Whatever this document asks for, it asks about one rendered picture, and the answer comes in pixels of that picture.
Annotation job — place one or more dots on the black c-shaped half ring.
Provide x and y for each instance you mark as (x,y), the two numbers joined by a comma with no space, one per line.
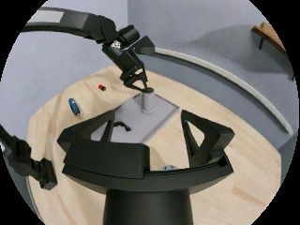
(121,125)

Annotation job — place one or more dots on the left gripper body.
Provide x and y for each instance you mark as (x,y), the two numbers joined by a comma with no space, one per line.
(125,77)

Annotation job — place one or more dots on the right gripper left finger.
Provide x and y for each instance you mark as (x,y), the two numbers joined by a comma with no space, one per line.
(84,129)

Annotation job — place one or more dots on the blue screwdriver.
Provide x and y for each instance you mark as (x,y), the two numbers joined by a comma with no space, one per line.
(74,107)

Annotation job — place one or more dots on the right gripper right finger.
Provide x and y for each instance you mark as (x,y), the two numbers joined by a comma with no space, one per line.
(217,137)

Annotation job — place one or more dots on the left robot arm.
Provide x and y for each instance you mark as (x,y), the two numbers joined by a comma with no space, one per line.
(82,24)

